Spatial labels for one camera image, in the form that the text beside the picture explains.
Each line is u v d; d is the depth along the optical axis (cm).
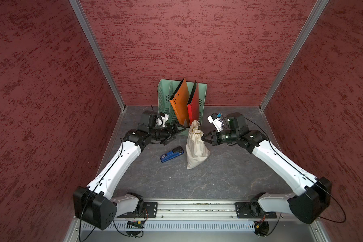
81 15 73
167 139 65
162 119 71
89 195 39
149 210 74
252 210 66
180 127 68
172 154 90
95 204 37
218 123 67
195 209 76
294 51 87
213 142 64
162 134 64
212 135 67
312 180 41
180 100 88
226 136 63
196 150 76
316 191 40
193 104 83
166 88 103
